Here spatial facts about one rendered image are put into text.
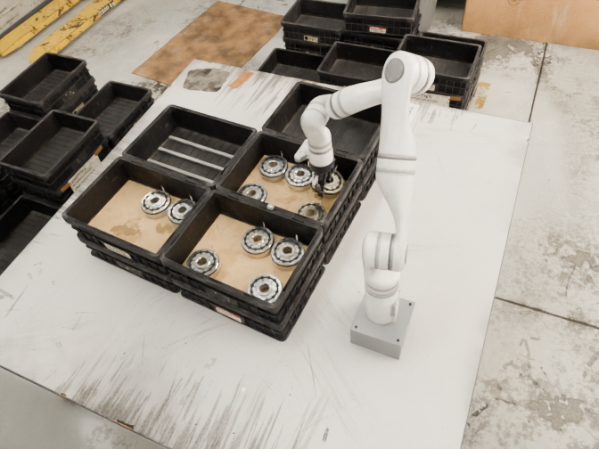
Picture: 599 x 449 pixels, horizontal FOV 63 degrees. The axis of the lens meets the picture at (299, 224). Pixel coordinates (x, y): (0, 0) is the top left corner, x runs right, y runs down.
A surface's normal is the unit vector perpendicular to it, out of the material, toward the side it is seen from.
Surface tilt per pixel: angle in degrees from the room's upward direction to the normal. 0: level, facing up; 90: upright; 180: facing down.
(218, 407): 0
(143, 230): 0
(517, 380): 0
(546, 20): 73
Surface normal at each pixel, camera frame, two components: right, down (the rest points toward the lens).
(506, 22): -0.41, 0.53
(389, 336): -0.12, -0.65
